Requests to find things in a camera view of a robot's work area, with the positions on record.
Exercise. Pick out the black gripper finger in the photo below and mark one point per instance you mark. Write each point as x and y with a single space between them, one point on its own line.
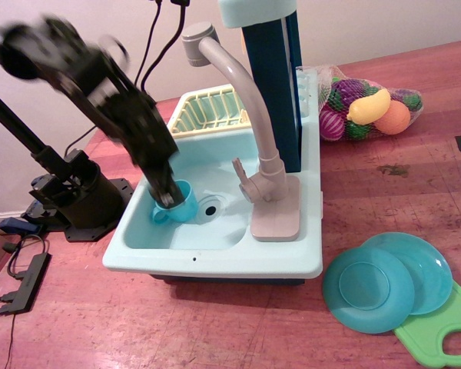
164 189

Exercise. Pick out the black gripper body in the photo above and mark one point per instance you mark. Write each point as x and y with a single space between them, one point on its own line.
143 132

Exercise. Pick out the teal plastic toy cup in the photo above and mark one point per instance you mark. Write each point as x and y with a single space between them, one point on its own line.
183 212

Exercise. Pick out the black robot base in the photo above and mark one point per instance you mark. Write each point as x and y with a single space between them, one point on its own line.
75 197

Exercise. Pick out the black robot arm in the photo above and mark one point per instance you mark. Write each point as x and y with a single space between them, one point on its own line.
54 52

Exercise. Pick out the light blue toy sink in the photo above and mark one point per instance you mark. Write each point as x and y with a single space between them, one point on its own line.
218 243

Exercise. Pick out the yellow dish rack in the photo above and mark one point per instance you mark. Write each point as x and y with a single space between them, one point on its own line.
208 111

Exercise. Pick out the dark blue sink tower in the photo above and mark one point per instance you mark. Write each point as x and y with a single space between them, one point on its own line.
272 42

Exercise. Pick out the blue clamp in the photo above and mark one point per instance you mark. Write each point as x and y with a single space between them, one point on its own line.
16 226

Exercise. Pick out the black usb hub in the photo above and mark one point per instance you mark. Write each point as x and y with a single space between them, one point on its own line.
24 298

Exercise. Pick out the mesh bag of toy food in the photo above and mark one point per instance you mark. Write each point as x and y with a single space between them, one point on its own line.
326 93

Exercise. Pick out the yellow toy banana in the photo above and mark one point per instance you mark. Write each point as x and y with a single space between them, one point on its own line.
364 111

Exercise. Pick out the front teal plastic plate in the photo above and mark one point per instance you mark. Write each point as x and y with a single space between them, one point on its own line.
368 290

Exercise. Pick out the teal plastic plate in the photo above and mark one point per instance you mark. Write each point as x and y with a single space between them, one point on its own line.
429 270
368 290

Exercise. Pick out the orange toy fruit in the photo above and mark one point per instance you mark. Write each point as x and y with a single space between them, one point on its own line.
396 119

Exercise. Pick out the rear teal plastic plate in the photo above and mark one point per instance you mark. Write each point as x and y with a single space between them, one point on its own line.
429 270

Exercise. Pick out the green plastic cutting board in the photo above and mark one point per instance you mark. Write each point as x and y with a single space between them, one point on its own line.
423 335

